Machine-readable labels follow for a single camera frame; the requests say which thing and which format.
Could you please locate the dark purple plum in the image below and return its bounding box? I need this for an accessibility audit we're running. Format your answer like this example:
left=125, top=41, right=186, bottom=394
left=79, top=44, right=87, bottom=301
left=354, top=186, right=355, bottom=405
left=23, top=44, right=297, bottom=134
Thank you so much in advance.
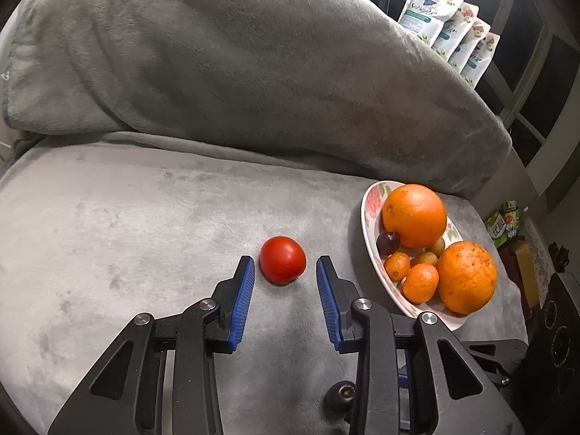
left=376, top=232, right=400, bottom=258
left=323, top=380, right=356, bottom=414

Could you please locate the large speckled orange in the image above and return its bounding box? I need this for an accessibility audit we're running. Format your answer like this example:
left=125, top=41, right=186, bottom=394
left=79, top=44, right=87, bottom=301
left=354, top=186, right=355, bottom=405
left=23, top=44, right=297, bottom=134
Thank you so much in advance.
left=436, top=241, right=498, bottom=315

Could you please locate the small orange tangerine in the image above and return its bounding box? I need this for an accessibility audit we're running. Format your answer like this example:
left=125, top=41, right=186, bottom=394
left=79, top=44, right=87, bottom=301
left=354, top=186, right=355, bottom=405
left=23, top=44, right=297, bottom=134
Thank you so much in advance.
left=402, top=263, right=439, bottom=305

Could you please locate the brown longan fruit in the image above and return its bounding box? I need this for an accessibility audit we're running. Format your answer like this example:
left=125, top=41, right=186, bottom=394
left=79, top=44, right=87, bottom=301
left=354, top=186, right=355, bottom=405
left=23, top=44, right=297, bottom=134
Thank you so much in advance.
left=428, top=237, right=445, bottom=257
left=411, top=250, right=439, bottom=267

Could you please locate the tiny orange kumquat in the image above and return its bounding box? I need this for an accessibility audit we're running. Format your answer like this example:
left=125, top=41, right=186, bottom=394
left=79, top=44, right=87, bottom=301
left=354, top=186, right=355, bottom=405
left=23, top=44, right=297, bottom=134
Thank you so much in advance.
left=384, top=252, right=411, bottom=283

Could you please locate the red tomato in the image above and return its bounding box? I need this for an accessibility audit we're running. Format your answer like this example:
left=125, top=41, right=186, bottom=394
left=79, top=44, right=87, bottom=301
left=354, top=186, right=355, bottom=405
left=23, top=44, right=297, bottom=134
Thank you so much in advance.
left=258, top=236, right=307, bottom=286

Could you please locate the green snack package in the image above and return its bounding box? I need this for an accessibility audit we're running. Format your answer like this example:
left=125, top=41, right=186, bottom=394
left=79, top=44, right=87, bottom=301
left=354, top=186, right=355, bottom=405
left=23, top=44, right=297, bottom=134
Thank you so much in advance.
left=484, top=200, right=520, bottom=248

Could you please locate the smooth orange on plate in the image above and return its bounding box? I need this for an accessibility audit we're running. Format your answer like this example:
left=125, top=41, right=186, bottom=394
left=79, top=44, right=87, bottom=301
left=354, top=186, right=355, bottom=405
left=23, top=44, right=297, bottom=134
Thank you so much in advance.
left=381, top=184, right=447, bottom=248

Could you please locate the white floral oval plate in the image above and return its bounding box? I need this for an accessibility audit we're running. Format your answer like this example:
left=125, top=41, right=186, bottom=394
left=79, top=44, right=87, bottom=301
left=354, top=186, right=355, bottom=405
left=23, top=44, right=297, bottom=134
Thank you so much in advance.
left=360, top=180, right=468, bottom=331

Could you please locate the floral refill pouch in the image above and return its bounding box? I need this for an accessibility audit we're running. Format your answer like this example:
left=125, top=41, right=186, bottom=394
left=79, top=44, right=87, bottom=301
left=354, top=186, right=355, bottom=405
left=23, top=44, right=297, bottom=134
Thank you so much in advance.
left=398, top=0, right=464, bottom=47
left=432, top=2, right=479, bottom=61
left=460, top=33, right=500, bottom=88
left=448, top=19, right=490, bottom=73

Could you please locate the grey blanket covered cushion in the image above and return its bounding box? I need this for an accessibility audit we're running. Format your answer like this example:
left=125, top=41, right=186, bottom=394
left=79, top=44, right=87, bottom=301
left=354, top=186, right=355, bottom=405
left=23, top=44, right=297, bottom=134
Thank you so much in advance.
left=2, top=0, right=511, bottom=198

